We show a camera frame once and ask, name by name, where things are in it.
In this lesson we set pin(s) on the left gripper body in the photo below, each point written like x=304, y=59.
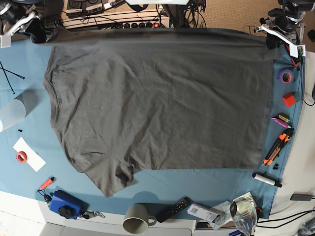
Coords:
x=273, y=38

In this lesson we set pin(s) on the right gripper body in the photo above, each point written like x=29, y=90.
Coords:
x=27, y=22

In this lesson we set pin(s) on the dark grey T-shirt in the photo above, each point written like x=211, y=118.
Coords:
x=128, y=99

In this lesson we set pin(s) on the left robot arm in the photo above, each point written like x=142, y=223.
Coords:
x=288, y=19

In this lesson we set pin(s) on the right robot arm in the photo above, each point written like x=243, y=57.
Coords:
x=11, y=3

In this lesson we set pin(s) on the purple tape roll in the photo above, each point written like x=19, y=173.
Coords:
x=285, y=76

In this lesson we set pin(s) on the red cube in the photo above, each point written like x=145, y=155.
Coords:
x=289, y=99

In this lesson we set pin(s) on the frosted plastic cup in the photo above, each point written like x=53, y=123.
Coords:
x=11, y=114

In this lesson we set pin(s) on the black yellow battery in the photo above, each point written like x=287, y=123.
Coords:
x=284, y=117

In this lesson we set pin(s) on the black power strip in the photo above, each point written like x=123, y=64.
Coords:
x=134, y=25

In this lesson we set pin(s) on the orange black utility knife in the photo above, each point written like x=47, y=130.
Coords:
x=278, y=145

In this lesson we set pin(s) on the red tape roll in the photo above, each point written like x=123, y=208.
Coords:
x=21, y=157

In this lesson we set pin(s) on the white paper sheet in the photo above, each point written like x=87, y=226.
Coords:
x=34, y=160

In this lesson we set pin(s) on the blue table cloth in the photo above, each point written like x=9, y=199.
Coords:
x=155, y=188

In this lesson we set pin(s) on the white black marker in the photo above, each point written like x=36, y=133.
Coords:
x=267, y=180

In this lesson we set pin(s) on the orange pen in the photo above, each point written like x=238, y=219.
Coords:
x=48, y=182

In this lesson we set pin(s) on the blue box with knob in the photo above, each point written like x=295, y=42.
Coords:
x=67, y=205

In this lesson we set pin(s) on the clear wine glass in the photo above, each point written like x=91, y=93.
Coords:
x=244, y=215

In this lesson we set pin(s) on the keys with carabiner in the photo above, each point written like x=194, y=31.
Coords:
x=91, y=214

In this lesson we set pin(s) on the white packaged device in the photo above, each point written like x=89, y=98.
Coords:
x=211, y=215

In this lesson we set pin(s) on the black remote control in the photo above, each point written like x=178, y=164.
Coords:
x=172, y=210

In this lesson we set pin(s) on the grey ceramic mug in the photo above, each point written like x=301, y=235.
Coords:
x=137, y=220

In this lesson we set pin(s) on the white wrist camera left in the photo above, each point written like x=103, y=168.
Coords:
x=297, y=50

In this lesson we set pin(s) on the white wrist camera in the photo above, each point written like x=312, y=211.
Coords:
x=5, y=41
x=297, y=50

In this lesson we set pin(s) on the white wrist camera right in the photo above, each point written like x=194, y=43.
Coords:
x=5, y=41

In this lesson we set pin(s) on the black cable ties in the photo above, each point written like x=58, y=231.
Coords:
x=7, y=73

